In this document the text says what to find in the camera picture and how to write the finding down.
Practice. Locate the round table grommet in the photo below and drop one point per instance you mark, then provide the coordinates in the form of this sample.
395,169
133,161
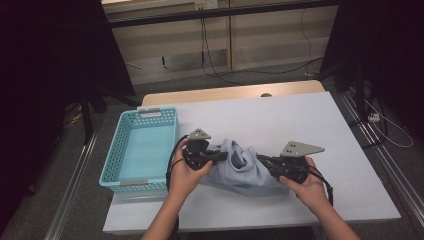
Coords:
266,95

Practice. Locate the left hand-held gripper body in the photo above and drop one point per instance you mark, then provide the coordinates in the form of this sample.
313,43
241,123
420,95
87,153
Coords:
196,155

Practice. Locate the grey knit sports bra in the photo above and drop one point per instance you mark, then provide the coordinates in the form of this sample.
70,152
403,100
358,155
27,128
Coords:
246,180

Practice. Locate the person's right hand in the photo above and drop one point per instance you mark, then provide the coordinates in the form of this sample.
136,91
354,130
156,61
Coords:
311,191

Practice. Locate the wide black curtain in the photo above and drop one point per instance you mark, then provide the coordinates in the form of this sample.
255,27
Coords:
40,66

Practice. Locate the light blue perforated plastic basket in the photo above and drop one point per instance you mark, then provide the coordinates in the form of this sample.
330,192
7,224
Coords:
146,153

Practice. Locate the aluminium floor rail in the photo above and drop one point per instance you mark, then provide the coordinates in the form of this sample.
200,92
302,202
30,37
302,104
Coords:
71,190
398,175

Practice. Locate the black metal stand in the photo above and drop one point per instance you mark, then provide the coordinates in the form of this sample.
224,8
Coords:
360,90

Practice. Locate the black horizontal bar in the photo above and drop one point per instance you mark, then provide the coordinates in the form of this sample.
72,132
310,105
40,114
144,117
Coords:
233,11

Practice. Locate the narrow black curtain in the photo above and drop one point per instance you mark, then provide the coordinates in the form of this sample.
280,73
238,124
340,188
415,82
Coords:
393,50

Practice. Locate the black tripod stand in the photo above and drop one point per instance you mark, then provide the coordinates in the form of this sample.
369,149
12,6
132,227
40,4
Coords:
87,120

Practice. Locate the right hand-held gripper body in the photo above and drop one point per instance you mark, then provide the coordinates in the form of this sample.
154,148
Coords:
291,166

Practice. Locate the wooden table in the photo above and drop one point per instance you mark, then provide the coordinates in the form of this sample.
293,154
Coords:
216,93

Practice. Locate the person's left hand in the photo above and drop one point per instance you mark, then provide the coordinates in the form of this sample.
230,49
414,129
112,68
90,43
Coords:
183,181

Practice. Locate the white wall socket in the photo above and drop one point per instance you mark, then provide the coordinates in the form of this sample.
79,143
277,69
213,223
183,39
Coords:
206,4

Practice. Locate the white power strip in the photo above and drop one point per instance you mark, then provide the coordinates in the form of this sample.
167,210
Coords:
373,117

